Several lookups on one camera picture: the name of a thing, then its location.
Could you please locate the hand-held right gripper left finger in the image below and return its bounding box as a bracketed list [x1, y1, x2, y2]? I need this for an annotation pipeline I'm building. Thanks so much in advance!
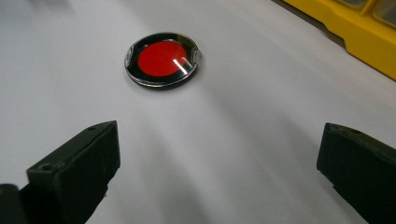
[19, 120, 121, 224]

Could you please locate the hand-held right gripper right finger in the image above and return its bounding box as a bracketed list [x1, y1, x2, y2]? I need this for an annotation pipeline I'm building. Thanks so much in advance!
[316, 122, 396, 224]

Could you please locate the round red and black case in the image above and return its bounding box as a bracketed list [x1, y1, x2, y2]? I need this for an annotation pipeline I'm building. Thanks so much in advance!
[123, 32, 202, 90]

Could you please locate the yellow plastic organizer box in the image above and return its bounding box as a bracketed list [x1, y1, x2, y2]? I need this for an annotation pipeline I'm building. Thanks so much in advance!
[281, 0, 396, 81]

